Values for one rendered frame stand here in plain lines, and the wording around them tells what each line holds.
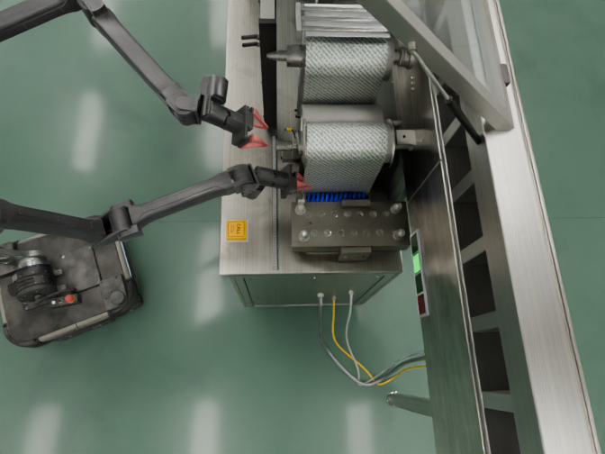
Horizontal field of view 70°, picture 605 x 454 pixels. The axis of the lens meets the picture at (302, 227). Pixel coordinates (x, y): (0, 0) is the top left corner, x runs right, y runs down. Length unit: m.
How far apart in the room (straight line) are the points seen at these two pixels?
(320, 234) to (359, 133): 0.37
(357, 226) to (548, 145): 2.03
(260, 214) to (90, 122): 1.71
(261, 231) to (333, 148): 0.47
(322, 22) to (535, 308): 0.92
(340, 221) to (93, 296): 1.37
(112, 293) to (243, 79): 1.16
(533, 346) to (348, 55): 0.90
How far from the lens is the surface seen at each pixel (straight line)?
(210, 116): 1.17
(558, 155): 3.28
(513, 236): 0.89
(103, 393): 2.55
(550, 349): 0.88
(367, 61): 1.35
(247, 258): 1.55
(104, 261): 2.39
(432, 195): 1.20
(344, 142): 1.27
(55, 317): 2.42
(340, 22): 1.35
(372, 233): 1.47
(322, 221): 1.46
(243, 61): 1.95
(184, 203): 1.32
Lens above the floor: 2.39
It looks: 71 degrees down
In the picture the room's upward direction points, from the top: 10 degrees clockwise
